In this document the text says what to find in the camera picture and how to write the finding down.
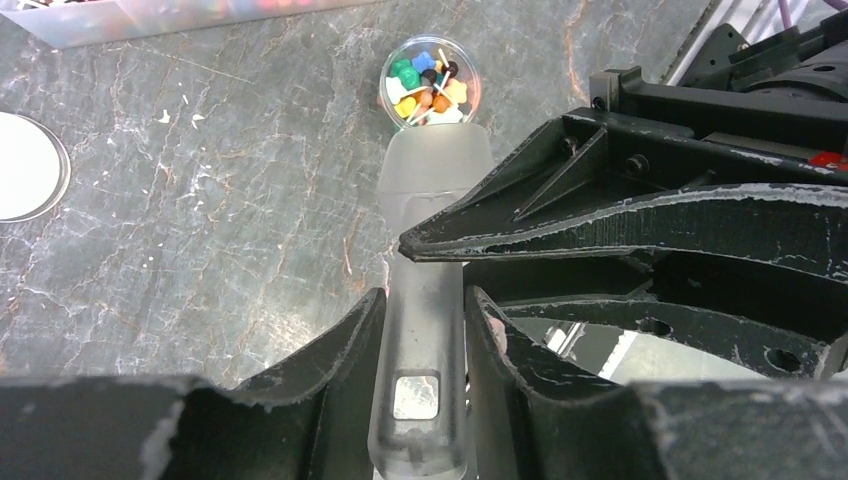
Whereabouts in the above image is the clear compartment candy box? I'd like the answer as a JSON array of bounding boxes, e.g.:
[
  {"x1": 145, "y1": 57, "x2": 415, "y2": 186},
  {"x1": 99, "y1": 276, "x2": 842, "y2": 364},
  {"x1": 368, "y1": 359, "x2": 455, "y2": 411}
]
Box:
[{"x1": 1, "y1": 0, "x2": 361, "y2": 49}]

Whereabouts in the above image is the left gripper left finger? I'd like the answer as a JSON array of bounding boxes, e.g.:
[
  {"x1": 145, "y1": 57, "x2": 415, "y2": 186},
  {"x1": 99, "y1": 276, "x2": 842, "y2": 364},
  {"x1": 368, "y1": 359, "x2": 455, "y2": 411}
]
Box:
[{"x1": 165, "y1": 288, "x2": 387, "y2": 479}]

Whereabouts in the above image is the silver round jar lid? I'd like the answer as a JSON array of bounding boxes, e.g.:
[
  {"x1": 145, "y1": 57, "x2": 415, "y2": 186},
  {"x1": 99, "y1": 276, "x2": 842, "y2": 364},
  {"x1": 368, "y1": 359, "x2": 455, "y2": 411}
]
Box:
[{"x1": 1, "y1": 112, "x2": 71, "y2": 224}]

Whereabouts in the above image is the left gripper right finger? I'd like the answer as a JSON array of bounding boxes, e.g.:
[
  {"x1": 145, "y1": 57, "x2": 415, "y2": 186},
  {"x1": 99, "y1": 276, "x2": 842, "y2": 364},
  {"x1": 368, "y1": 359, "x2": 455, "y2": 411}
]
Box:
[{"x1": 464, "y1": 286, "x2": 663, "y2": 479}]

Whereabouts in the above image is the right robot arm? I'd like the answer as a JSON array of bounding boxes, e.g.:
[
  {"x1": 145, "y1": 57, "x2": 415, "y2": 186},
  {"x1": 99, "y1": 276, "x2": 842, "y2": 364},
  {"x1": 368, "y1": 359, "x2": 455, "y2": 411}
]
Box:
[{"x1": 400, "y1": 12, "x2": 847, "y2": 379}]

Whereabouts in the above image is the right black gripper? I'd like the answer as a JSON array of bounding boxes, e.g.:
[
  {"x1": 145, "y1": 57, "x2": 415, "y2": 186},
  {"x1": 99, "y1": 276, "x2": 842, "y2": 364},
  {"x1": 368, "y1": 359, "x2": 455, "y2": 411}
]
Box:
[{"x1": 399, "y1": 68, "x2": 847, "y2": 380}]

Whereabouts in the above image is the small clear glass jar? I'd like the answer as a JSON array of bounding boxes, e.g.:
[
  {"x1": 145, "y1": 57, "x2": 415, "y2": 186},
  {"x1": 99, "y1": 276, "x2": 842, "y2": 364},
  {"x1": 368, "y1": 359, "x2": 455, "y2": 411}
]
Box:
[{"x1": 378, "y1": 35, "x2": 483, "y2": 131}]

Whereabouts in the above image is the clear plastic scoop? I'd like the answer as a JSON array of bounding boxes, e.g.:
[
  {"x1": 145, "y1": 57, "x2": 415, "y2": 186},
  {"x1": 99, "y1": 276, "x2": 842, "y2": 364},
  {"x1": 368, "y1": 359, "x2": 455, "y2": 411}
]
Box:
[{"x1": 368, "y1": 123, "x2": 494, "y2": 479}]

